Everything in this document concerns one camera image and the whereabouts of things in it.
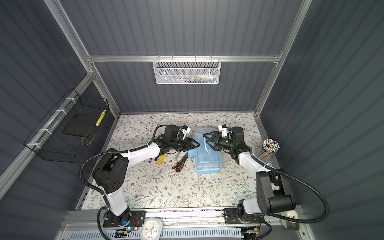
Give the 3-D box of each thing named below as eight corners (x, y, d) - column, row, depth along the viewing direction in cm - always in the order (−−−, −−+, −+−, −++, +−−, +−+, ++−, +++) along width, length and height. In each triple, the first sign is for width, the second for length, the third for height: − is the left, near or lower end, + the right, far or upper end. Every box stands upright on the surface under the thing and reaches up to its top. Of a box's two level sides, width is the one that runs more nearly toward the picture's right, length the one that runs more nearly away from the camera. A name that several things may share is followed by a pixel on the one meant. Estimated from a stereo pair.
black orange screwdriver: (175, 171, 91) (175, 169, 89) (184, 156, 98) (183, 154, 96) (179, 173, 91) (178, 171, 89) (187, 157, 97) (187, 155, 95)
